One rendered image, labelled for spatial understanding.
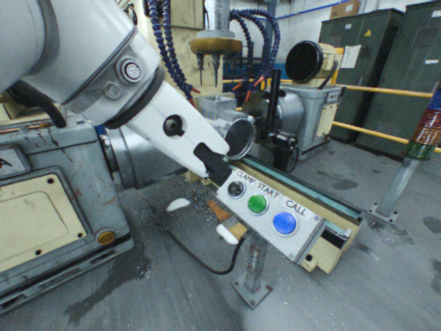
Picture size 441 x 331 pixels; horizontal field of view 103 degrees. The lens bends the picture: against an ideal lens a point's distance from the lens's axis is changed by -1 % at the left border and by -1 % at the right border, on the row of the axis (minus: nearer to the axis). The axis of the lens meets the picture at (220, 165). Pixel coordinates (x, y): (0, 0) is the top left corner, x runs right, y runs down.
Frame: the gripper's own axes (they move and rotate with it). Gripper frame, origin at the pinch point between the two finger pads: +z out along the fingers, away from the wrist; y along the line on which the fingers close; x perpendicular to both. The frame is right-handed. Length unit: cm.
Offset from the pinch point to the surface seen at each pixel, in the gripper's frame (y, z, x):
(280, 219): -9.5, 5.8, 0.0
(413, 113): 12, 246, -237
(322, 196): -3.9, 38.2, -15.3
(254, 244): -5.1, 14.9, 5.9
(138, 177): 25.1, 4.4, 12.2
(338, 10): 161, 161, -348
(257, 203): -5.3, 5.8, -0.1
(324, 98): 24, 53, -65
